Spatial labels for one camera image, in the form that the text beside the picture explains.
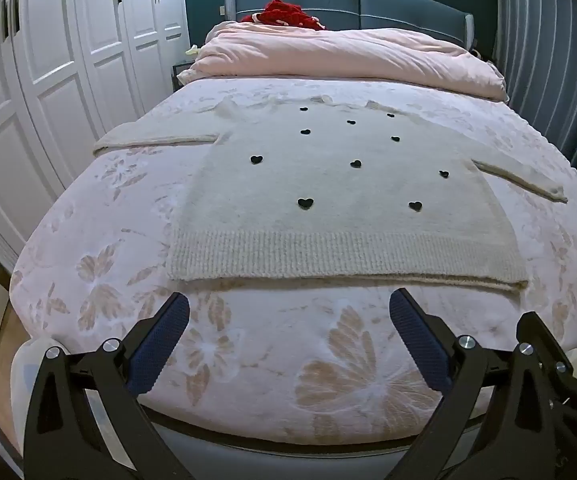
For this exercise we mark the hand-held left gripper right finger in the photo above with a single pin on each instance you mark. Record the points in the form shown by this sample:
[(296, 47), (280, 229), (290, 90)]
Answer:
[(418, 340)]

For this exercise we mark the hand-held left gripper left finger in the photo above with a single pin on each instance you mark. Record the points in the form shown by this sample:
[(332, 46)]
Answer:
[(161, 340)]

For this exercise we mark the beige sweater with black hearts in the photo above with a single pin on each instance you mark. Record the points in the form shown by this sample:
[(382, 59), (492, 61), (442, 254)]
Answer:
[(318, 185)]

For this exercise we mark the pink floral bed blanket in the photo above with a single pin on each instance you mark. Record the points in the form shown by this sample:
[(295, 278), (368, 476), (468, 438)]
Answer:
[(268, 360)]

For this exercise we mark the dark nightstand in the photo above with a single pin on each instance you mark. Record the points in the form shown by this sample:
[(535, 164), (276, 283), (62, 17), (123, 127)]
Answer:
[(178, 71)]

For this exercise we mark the blue-grey curtain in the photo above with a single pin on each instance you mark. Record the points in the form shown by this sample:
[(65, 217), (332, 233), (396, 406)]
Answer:
[(543, 60)]

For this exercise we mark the pink duvet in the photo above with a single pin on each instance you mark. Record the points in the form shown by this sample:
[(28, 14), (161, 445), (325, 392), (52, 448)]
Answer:
[(343, 55)]

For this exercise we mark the white panelled wardrobe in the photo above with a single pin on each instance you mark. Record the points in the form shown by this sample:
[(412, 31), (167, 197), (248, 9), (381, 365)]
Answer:
[(58, 60)]

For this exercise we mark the blue upholstered headboard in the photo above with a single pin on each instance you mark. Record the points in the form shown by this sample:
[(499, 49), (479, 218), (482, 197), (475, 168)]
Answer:
[(393, 5)]

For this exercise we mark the red knitted cloth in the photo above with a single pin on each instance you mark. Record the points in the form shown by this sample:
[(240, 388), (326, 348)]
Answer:
[(288, 14)]

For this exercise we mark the grey bed frame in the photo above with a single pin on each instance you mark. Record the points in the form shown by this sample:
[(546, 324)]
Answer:
[(268, 447)]

